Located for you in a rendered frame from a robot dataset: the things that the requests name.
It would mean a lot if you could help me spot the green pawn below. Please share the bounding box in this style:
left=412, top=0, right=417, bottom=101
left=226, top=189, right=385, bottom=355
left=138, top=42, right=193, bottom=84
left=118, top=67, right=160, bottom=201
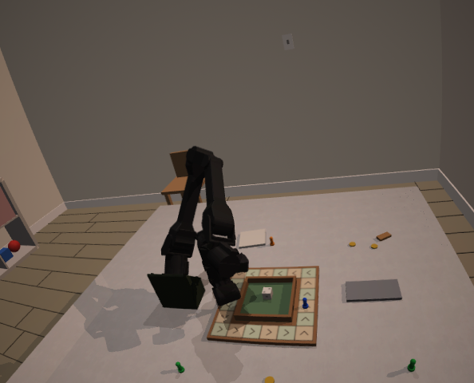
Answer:
left=176, top=362, right=185, bottom=373
left=407, top=359, right=416, bottom=372

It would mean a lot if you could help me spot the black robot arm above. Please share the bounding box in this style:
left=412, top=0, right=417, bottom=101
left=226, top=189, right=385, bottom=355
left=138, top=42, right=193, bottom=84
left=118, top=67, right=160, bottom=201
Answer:
left=161, top=146, right=249, bottom=278

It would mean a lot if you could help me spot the brown rectangular block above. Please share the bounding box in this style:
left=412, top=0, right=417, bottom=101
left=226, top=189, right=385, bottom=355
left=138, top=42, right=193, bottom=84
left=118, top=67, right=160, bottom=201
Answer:
left=377, top=232, right=391, bottom=241

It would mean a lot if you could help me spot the grey die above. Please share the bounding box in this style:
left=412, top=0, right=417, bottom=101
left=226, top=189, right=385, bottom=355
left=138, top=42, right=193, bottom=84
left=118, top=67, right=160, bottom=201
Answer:
left=262, top=287, right=273, bottom=299

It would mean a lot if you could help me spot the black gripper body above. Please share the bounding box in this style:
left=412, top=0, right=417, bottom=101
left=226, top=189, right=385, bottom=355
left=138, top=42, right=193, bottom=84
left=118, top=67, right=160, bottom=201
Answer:
left=202, top=261, right=241, bottom=306

